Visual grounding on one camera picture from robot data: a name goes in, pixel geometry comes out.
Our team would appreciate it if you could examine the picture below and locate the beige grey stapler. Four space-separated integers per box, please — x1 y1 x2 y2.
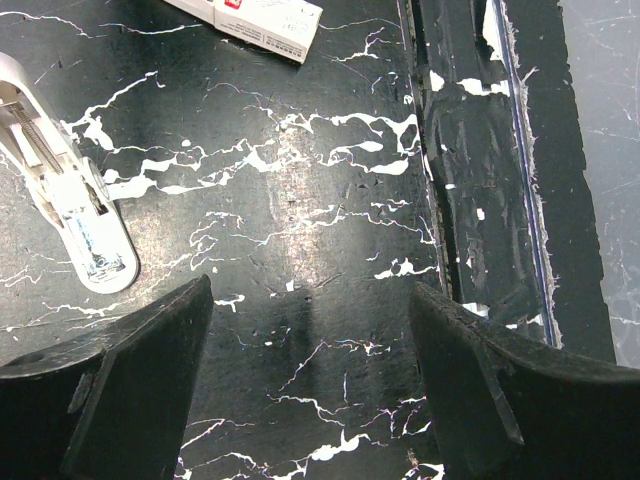
1 53 140 294

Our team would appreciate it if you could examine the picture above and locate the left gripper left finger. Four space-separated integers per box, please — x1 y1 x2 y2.
1 275 213 479

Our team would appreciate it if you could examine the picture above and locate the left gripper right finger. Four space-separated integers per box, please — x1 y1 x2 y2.
409 283 639 479

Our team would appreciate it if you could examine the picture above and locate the white staple box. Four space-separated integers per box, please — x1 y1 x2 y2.
167 0 323 64

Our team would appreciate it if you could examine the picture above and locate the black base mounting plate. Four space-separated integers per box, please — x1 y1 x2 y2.
399 1 615 362

